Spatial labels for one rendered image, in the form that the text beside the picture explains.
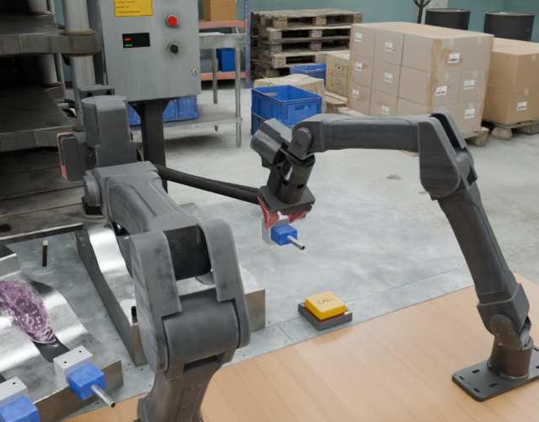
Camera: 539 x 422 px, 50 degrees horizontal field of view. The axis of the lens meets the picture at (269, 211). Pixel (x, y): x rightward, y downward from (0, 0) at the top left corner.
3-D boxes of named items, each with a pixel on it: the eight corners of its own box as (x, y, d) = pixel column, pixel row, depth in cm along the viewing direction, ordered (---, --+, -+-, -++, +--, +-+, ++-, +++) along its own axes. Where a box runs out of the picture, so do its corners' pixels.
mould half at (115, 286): (265, 327, 114) (265, 267, 109) (136, 367, 103) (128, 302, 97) (177, 231, 154) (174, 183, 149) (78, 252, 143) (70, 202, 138)
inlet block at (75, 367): (129, 410, 89) (125, 383, 87) (100, 428, 86) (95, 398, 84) (85, 372, 97) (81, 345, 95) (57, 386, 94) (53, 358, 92)
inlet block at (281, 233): (313, 257, 118) (313, 233, 116) (292, 263, 116) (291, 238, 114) (281, 234, 129) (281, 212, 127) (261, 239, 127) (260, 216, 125)
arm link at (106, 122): (63, 99, 76) (78, 116, 66) (129, 93, 79) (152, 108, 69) (74, 182, 80) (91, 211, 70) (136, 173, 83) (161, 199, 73)
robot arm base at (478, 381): (454, 340, 98) (486, 364, 92) (539, 311, 106) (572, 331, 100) (449, 378, 101) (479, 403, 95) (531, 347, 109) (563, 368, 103)
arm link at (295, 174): (269, 172, 113) (276, 147, 108) (285, 160, 117) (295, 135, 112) (296, 193, 111) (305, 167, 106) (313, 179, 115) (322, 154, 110)
